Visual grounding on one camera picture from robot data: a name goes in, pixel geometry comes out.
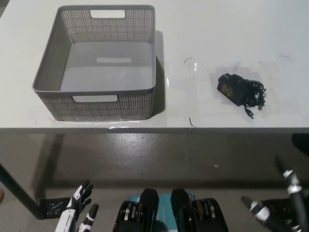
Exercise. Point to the small brown object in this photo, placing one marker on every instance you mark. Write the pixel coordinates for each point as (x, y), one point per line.
(1, 195)

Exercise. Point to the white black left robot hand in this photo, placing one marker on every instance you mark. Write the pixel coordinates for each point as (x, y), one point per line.
(66, 215)

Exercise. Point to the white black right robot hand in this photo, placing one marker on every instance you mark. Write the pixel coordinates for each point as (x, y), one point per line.
(259, 212)

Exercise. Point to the dark rounded object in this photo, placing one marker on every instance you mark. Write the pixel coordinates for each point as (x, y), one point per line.
(301, 143)

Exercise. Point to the black table leg with footplate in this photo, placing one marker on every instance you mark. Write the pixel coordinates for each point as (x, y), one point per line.
(21, 193)
(275, 205)

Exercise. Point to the grey perforated plastic basket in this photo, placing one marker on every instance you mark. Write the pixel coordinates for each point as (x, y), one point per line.
(106, 72)

